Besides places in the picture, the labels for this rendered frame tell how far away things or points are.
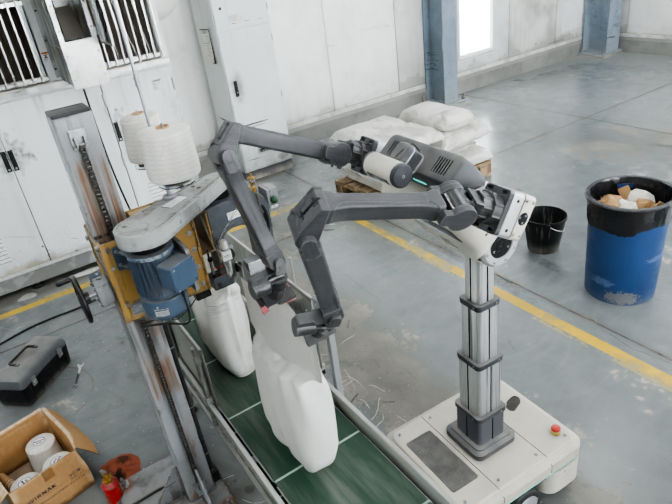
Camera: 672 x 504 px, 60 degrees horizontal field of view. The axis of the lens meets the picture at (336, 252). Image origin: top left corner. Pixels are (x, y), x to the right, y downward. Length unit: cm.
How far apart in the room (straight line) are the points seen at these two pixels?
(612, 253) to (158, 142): 266
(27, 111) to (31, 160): 35
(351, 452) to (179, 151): 130
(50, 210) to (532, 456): 375
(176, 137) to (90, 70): 244
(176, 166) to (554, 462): 179
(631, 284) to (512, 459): 162
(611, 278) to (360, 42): 455
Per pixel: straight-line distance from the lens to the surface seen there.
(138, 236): 184
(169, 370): 242
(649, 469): 294
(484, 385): 230
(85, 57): 420
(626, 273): 372
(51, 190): 482
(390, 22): 754
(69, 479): 310
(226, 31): 579
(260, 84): 597
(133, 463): 316
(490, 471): 246
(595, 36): 1035
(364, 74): 737
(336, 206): 127
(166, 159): 182
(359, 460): 235
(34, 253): 496
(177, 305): 199
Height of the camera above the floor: 214
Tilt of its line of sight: 29 degrees down
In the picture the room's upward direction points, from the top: 8 degrees counter-clockwise
